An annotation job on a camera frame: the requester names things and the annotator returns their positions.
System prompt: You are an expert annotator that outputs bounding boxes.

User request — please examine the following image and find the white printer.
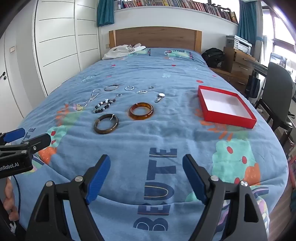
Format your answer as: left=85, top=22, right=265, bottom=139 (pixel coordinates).
left=226, top=35, right=253, bottom=54

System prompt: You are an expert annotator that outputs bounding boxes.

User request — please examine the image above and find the dark grey chair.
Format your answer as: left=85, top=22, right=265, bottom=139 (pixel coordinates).
left=254, top=61, right=296, bottom=144

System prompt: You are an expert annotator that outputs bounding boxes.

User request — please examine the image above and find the white garment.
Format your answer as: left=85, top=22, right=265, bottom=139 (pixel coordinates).
left=102, top=43, right=146, bottom=60

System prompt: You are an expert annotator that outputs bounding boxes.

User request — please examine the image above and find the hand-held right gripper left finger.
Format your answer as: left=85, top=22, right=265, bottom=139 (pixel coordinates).
left=24, top=154, right=111, bottom=241

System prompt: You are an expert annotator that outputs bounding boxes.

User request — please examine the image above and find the person's left hand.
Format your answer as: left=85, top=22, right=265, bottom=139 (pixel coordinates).
left=3, top=178, right=20, bottom=222

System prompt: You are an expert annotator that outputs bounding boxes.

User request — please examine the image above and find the dark hanging bag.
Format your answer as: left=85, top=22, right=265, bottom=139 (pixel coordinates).
left=245, top=71, right=261, bottom=99

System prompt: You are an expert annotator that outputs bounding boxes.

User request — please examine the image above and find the teal curtain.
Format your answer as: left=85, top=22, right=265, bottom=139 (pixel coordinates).
left=96, top=0, right=115, bottom=27
left=237, top=1, right=258, bottom=44

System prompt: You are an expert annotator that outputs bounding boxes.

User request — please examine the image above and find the blue printed blanket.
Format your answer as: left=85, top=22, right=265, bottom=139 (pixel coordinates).
left=11, top=47, right=290, bottom=241

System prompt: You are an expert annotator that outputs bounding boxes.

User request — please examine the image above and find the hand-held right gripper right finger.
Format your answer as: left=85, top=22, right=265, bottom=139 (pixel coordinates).
left=183, top=154, right=269, bottom=241

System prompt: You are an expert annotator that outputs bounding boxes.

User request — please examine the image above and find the silver pendant necklace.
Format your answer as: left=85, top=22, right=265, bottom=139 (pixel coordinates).
left=76, top=89, right=101, bottom=111

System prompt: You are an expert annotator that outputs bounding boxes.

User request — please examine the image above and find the dark cable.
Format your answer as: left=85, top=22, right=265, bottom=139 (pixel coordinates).
left=12, top=176, right=22, bottom=224

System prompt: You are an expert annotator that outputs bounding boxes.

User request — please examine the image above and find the dark brown bangle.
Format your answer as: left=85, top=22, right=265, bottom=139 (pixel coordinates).
left=94, top=114, right=119, bottom=135

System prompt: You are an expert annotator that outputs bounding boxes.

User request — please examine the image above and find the white wardrobe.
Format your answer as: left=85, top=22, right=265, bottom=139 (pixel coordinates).
left=32, top=0, right=101, bottom=97

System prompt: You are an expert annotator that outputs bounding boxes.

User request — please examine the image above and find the row of books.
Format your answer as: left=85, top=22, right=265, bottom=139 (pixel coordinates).
left=114, top=0, right=239, bottom=24

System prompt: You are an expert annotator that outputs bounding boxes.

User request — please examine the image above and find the white door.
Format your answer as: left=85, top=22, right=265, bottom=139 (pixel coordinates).
left=0, top=30, right=33, bottom=119

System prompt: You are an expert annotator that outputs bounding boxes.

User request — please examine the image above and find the black backpack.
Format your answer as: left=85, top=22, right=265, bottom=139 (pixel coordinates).
left=201, top=48, right=225, bottom=68

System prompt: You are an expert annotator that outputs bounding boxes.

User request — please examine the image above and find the wooden drawer cabinet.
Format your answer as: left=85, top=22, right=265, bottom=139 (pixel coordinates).
left=209, top=46, right=258, bottom=93

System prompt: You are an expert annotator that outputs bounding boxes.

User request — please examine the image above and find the black and white beaded bracelet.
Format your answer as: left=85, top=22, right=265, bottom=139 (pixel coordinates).
left=93, top=99, right=116, bottom=114

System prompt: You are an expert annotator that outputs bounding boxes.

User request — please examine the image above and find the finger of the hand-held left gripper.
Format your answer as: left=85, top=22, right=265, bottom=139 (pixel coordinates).
left=0, top=128, right=26, bottom=146
left=0, top=133, right=52, bottom=159

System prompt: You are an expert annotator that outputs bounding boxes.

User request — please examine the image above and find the red shallow box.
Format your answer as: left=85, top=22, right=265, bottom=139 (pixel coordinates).
left=197, top=85, right=258, bottom=129

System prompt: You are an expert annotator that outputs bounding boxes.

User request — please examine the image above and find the wooden headboard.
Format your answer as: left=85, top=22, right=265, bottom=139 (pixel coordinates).
left=109, top=26, right=202, bottom=53

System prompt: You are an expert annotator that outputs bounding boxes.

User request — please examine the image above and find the amber bangle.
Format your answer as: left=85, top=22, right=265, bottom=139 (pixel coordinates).
left=129, top=102, right=154, bottom=121

